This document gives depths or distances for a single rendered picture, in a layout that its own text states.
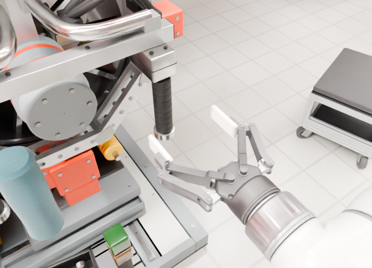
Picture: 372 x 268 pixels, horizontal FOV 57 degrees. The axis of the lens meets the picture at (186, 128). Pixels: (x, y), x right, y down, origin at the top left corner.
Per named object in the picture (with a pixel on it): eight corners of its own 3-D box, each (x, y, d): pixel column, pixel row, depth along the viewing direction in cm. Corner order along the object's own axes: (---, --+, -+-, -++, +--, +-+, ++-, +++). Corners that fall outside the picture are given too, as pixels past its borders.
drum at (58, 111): (68, 73, 82) (51, 19, 72) (107, 125, 70) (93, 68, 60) (7, 95, 76) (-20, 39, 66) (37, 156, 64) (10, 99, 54)
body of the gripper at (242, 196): (239, 237, 52) (202, 194, 57) (280, 209, 55) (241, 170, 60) (246, 210, 46) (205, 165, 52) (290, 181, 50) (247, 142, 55)
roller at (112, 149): (88, 105, 119) (84, 92, 115) (128, 160, 102) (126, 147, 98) (72, 112, 116) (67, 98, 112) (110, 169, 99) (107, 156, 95)
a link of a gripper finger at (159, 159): (176, 176, 56) (160, 185, 54) (159, 156, 59) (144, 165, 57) (175, 171, 55) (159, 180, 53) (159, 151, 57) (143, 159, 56)
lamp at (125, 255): (125, 242, 75) (123, 233, 72) (134, 257, 72) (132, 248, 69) (108, 252, 73) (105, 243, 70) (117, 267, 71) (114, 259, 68)
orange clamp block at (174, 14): (138, 34, 88) (168, 23, 92) (154, 47, 84) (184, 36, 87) (135, 8, 83) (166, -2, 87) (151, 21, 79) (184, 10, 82)
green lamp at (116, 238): (122, 231, 71) (119, 221, 68) (132, 246, 69) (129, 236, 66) (104, 241, 69) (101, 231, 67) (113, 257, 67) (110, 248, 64)
